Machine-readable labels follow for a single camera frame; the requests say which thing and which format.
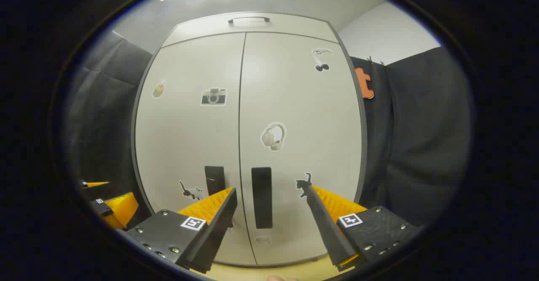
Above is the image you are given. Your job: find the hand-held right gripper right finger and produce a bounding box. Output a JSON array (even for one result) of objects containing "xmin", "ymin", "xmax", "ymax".
[{"xmin": 304, "ymin": 183, "xmax": 422, "ymax": 272}]

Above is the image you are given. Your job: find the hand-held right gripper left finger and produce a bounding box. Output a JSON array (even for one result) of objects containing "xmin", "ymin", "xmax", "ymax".
[{"xmin": 126, "ymin": 187, "xmax": 237, "ymax": 274}]

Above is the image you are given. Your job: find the black door handle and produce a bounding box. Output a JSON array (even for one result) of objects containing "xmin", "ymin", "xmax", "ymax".
[
  {"xmin": 205, "ymin": 166, "xmax": 226, "ymax": 197},
  {"xmin": 251, "ymin": 167, "xmax": 273, "ymax": 229}
]

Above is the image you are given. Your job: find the white double-door shoe cabinet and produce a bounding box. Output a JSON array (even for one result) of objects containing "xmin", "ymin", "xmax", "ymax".
[{"xmin": 131, "ymin": 12, "xmax": 368, "ymax": 268}]

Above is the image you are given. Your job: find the white shoe cabinet door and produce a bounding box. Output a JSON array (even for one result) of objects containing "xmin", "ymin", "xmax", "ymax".
[
  {"xmin": 239, "ymin": 32, "xmax": 366, "ymax": 267},
  {"xmin": 134, "ymin": 32, "xmax": 257, "ymax": 267}
]

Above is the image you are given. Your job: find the white cabinet drawer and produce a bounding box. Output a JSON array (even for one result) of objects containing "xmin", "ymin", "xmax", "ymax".
[{"xmin": 162, "ymin": 13, "xmax": 339, "ymax": 48}]

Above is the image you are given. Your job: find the black backdrop cloth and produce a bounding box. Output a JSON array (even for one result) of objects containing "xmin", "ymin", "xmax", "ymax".
[{"xmin": 63, "ymin": 30, "xmax": 472, "ymax": 231}]

